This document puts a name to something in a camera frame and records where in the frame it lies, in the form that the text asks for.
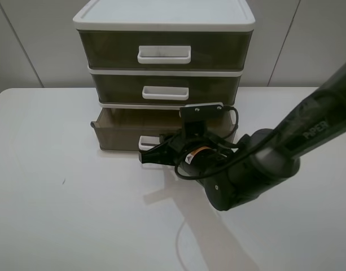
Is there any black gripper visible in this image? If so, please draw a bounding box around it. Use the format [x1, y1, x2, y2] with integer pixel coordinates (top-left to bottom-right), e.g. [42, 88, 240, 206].
[139, 132, 239, 181]

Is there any smoky bottom drawer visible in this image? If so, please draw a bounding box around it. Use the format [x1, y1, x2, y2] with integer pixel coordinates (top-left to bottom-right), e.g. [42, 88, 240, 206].
[90, 107, 238, 152]

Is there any smoky drawer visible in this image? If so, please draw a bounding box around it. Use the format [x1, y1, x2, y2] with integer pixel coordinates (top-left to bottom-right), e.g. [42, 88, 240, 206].
[90, 107, 238, 152]
[92, 75, 240, 104]
[79, 30, 252, 71]

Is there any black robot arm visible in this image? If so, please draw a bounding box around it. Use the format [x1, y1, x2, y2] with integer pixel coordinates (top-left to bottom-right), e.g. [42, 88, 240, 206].
[139, 63, 346, 211]

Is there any smoky middle drawer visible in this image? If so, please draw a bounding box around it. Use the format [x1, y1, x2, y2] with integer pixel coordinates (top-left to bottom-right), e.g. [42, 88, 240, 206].
[92, 75, 240, 104]

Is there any smoky top drawer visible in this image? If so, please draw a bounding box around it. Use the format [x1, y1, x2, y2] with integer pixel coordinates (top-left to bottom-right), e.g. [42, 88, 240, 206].
[79, 30, 252, 71]

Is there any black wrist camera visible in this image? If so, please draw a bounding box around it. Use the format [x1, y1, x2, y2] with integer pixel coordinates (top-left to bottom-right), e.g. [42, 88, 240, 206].
[179, 103, 225, 134]

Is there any white drawer cabinet frame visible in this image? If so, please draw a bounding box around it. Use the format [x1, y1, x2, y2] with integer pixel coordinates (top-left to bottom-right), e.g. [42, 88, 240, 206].
[73, 1, 255, 110]

